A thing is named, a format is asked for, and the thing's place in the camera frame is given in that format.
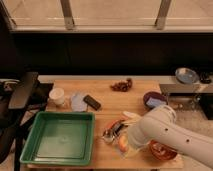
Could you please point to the orange apple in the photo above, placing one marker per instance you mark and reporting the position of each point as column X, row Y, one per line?
column 123, row 143

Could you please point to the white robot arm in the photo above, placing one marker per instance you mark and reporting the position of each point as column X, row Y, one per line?
column 159, row 124

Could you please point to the white paper cup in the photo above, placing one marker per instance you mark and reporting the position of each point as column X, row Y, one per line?
column 57, row 95

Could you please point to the brown grape bunch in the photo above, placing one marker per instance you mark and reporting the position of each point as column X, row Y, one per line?
column 122, row 86

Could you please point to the black rectangular block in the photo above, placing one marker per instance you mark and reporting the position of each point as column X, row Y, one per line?
column 92, row 102

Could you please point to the cream wooden spatula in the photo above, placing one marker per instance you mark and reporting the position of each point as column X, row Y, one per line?
column 131, row 117

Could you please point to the dark purple bowl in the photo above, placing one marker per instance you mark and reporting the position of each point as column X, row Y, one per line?
column 153, row 94

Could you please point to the blue sponge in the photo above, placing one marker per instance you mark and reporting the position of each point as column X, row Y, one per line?
column 152, row 102

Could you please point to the green plastic tray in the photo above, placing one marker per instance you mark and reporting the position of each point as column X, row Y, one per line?
column 60, row 138

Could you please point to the grey blue dish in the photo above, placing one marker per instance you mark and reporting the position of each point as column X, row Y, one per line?
column 186, row 76

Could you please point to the orange bowl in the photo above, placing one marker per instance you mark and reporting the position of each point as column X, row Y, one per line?
column 161, row 151

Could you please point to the black chair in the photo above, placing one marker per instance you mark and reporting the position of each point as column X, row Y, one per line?
column 20, row 101

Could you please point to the orange handled utensil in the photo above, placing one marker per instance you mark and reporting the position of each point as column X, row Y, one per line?
column 112, row 123

